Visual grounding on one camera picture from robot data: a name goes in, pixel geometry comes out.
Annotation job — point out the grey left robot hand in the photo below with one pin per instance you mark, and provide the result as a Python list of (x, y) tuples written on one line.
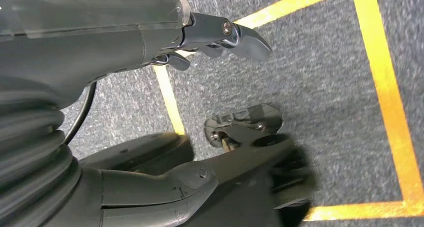
[(82, 46)]

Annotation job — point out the yellow floor tape square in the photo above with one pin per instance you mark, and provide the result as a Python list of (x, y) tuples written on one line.
[(386, 86)]

